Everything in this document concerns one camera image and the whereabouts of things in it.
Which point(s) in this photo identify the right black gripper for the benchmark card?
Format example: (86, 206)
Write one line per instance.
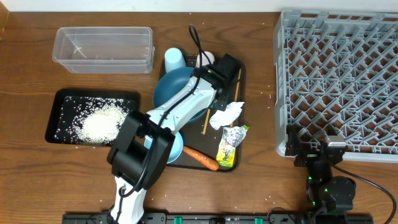
(294, 149)

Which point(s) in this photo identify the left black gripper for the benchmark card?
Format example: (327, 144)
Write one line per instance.
(222, 107)

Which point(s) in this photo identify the dark blue plate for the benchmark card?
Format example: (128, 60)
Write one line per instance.
(179, 96)

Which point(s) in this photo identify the orange carrot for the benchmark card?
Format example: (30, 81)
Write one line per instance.
(201, 158)

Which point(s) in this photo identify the light blue bowl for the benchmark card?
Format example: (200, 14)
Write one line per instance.
(176, 150)

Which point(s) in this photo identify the white rice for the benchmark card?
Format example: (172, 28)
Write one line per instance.
(92, 121)

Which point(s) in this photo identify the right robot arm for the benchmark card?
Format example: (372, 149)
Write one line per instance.
(331, 196)

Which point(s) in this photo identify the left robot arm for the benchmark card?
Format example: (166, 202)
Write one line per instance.
(142, 147)

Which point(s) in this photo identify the grey dishwasher rack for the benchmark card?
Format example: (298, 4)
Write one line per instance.
(339, 70)

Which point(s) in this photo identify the black waste tray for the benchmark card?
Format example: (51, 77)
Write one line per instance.
(61, 94)

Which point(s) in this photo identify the crumpled white napkin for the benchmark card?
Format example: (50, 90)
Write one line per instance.
(226, 117)

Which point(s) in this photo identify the left wooden chopstick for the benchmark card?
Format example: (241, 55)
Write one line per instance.
(206, 122)

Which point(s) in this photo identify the green foil snack wrapper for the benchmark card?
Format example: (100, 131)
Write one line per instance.
(230, 140)

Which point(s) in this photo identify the dark brown serving tray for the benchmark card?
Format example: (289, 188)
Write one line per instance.
(192, 132)

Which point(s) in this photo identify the white cup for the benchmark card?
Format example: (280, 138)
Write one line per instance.
(205, 58)

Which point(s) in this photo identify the light blue cup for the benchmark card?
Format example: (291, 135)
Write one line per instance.
(173, 59)

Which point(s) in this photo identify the clear plastic bin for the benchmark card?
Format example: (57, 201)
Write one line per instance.
(104, 49)

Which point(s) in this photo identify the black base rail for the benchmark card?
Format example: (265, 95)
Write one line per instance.
(274, 218)

